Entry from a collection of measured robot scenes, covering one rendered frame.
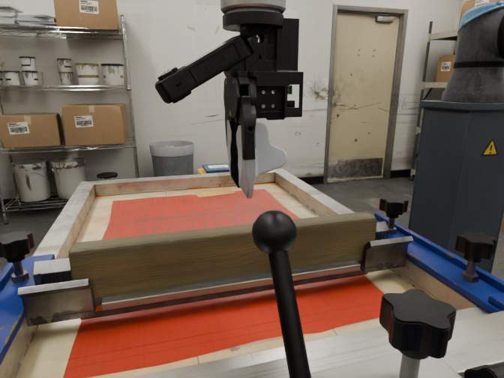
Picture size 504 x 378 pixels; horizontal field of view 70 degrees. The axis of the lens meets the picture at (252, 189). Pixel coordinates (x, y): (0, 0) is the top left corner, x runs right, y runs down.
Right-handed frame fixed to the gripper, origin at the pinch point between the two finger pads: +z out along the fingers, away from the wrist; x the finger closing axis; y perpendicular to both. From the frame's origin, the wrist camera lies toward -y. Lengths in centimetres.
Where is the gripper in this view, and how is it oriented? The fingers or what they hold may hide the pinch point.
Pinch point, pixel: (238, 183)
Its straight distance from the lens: 46.7
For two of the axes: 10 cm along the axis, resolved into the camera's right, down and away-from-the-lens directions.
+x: -2.8, -2.7, 9.2
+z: 0.1, 9.6, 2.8
